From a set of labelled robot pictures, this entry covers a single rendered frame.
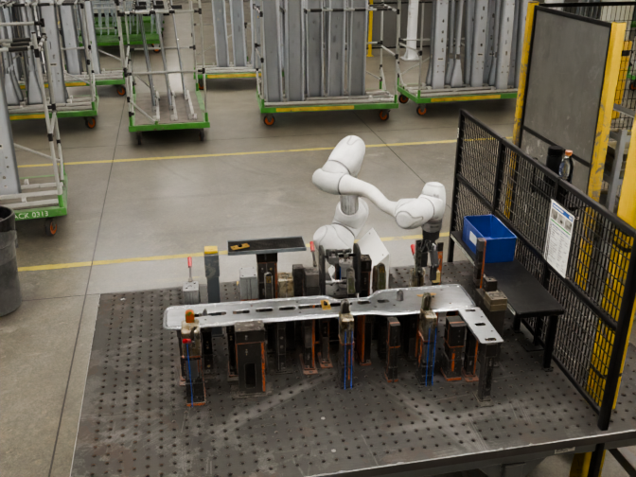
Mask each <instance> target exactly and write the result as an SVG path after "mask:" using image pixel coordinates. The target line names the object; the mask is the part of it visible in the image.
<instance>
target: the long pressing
mask: <svg viewBox="0 0 636 477"><path fill-rule="evenodd" d="M398 290H402V291H403V301H398V300H397V292H398ZM441 290H442V291H441ZM424 292H429V293H431V292H433V293H436V294H435V295H434V296H433V297H432V302H431V308H432V309H433V311H434V312H446V311H458V309H463V308H475V307H476V304H475V302H474V301H473V300H472V298H471V297H470V296H469V294H468V293H467V291H466V290H465V289H464V288H463V287H462V286H461V285H459V284H448V285H435V286H423V287H410V288H397V289H385V290H377V291H375V292H373V293H372V294H371V295H369V296H367V297H358V298H347V299H348V300H349V303H351V304H352V305H350V306H349V310H350V311H351V313H352V316H360V315H372V314H375V315H383V316H399V315H410V314H420V308H421V302H422V296H417V294H423V293H424ZM321 300H328V302H329V304H338V303H341V300H342V299H337V298H333V297H330V296H328V295H313V296H299V297H287V298H275V299H262V300H249V301H237V302H224V303H211V304H199V305H186V306H173V307H168V308H166V310H165V311H164V320H163V329H165V330H181V325H182V321H183V320H185V319H186V310H187V309H193V310H194V314H203V310H204V309H206V310H207V313H208V315H206V316H203V315H202V317H195V319H199V321H200V328H207V327H230V326H234V325H235V322H243V321H254V320H263V324H265V323H277V322H289V321H301V320H312V319H325V318H336V317H339V311H340V308H341V306H338V307H331V309H325V310H323V309H322V308H313V309H300V308H298V307H301V306H313V305H321V302H320V301H321ZM378 300H388V301H389V302H386V303H379V302H378ZM362 301H369V302H370V304H362V305H360V304H359V303H358V302H362ZM296 302H298V303H296ZM450 303H451V304H450ZM393 305H395V306H393ZM321 306H322V305H321ZM288 307H295V309H289V310H279V309H280V308H288ZM257 309H273V311H265V312H256V310H257ZM240 310H249V313H241V314H233V311H240ZM216 312H226V314H225V315H216V316H209V313H216ZM299 312H301V313H299Z"/></svg>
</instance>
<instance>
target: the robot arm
mask: <svg viewBox="0 0 636 477"><path fill-rule="evenodd" d="M364 154H365V145H364V143H363V141H362V140H361V139H360V138H359V137H358V136H355V135H350V136H348V137H346V138H344V139H343V140H342V141H340V142H339V144H338V145H337V146H336V148H335V149H334V150H333V152H332V153H331V154H330V156H329V158H328V160H327V162H326V163H325V165H324V166H323V167H322V168H319V169H317V170H316V171H315V172H314V173H313V175H312V182H313V183H314V184H315V185H316V186H317V187H318V188H319V189H321V190H322V191H325V192H326V193H329V194H333V195H340V201H339V202H338V204H337V207H336V212H335V216H334V220H333V222H332V224H331V225H324V226H322V227H320V228H319V229H318V230H317V231H316V232H315V234H314V236H313V243H314V245H315V248H316V249H317V251H318V252H319V245H323V247H324V249H325V255H326V249H338V250H339V249H343V248H345V249H348V248H351V249H352V252H351V254H353V243H354V238H355V237H356V236H357V235H358V234H359V233H360V231H361V229H362V227H363V225H364V224H365V222H366V220H367V217H368V205H367V203H366V202H365V201H364V200H363V199H361V198H359V196H363V197H366V198H367V199H369V200H370V201H371V202H372V203H373V204H374V205H375V206H376V207H377V208H378V209H380V210H381V211H382V212H384V213H386V214H388V215H391V216H393V217H395V220H396V223H397V225H398V226H399V227H401V228H403V229H415V228H417V227H419V226H421V228H422V237H423V240H422V242H421V245H420V250H421V260H420V267H427V263H428V252H429V253H430V259H431V265H432V266H430V278H429V280H430V281H433V280H436V272H437V268H439V264H438V251H437V250H438V245H436V243H435V241H436V240H437V239H439V235H440V230H441V229H442V220H443V214H444V212H445V206H446V192H445V188H444V186H443V185H441V184H440V183H437V182H430V183H427V184H425V186H424V187H423V190H422V194H421V195H420V196H419V198H418V199H416V198H413V199H400V200H399V201H398V202H391V201H389V200H387V199H386V198H385V197H384V196H383V194H382V193H381V192H380V191H379V190H378V189H377V188H376V187H374V186H373V185H370V184H368V183H366V182H364V181H361V180H359V179H358V173H359V171H360V169H361V165H362V160H363V156H364ZM426 252H427V253H426Z"/></svg>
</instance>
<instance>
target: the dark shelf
mask: <svg viewBox="0 0 636 477"><path fill-rule="evenodd" d="M450 237H451V238H452V239H453V241H454V242H455V243H456V244H457V246H458V247H459V248H460V249H461V250H462V252H463V253H464V254H465V255H466V257H467V258H468V259H469V261H470V262H471V263H472V264H473V266H474V267H475V265H474V260H476V259H475V256H476V255H475V254H474V253H473V252H472V251H471V250H470V248H469V247H468V246H467V245H466V244H465V243H464V241H463V240H462V237H463V231H450ZM484 276H494V277H495V278H496V279H497V280H498V284H497V291H502V292H503V294H504V295H505V296H506V297H507V307H508V308H509V309H510V311H511V312H512V313H513V314H514V316H515V317H516V318H517V319H520V318H531V317H542V316H554V315H564V312H565V308H563V307H562V306H561V305H560V304H559V303H558V302H557V300H556V299H555V298H554V297H553V296H552V295H551V294H550V293H549V292H548V291H546V289H545V288H544V287H543V286H542V285H541V284H540V283H539V282H538V281H537V279H536V278H535V277H534V276H532V275H531V274H530V273H529V272H528V271H527V270H526V268H525V267H524V266H523V265H522V264H521V263H520V262H519V261H518V260H517V259H516V258H515V257H514V259H513V261H506V262H494V263H485V267H484ZM484 276H483V277H484Z"/></svg>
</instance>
